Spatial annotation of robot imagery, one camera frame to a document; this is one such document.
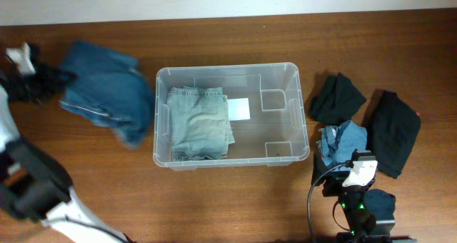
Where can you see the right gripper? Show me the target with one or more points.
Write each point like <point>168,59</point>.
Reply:
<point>332,181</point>

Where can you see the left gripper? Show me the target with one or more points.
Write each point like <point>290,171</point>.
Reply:
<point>39,81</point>

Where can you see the dark blue jeans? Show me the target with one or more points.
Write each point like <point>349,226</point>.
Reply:
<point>109,91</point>

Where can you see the light blue jeans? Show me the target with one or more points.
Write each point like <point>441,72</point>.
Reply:
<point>200,126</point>

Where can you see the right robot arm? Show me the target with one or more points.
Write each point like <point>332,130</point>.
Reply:
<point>369,212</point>

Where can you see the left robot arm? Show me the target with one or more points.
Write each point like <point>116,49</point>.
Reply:
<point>33,184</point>

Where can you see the crumpled light blue cloth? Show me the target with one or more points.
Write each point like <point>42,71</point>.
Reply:
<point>337,143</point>

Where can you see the black folded cloth left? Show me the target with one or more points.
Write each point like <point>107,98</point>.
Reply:
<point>338,101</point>

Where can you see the black folded cloth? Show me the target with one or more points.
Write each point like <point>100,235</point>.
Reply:
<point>392,131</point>
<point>338,101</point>

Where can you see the black folded cloth right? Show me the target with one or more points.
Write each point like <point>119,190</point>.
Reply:
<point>392,131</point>

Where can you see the clear plastic storage bin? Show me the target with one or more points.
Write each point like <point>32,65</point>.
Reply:
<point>275,135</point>

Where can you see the white label in bin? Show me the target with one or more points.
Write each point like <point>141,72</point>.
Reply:
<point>238,109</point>

